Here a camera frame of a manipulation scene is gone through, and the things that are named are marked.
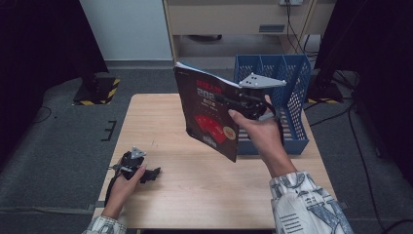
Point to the black tape floor mark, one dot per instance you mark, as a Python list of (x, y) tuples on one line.
[(109, 130)]

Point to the white cabinet panel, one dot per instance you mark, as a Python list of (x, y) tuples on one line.
[(130, 29)]

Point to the white power strip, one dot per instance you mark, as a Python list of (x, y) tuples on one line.
[(291, 2)]

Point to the light wooden desk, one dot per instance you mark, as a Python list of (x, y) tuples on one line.
[(227, 19)]

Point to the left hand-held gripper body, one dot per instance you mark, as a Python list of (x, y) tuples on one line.
[(130, 165)]

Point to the black book with red print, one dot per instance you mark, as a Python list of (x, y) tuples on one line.
[(201, 110)]

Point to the grey tape strip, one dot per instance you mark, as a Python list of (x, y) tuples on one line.
[(95, 206), (341, 204)]

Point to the person's left hand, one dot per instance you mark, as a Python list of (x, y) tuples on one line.
[(118, 195)]

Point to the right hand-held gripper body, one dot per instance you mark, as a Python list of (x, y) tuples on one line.
[(253, 104)]

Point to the blue plastic file rack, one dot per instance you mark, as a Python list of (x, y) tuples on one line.
[(293, 71)]

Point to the black striped stand base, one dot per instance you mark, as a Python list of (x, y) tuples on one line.
[(324, 94), (97, 92)]

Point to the grey label on desk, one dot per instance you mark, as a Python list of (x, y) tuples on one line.
[(271, 28)]

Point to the black curtain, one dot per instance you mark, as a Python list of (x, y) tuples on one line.
[(39, 65), (376, 65)]

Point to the person's right hand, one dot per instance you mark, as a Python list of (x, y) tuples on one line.
[(266, 136)]

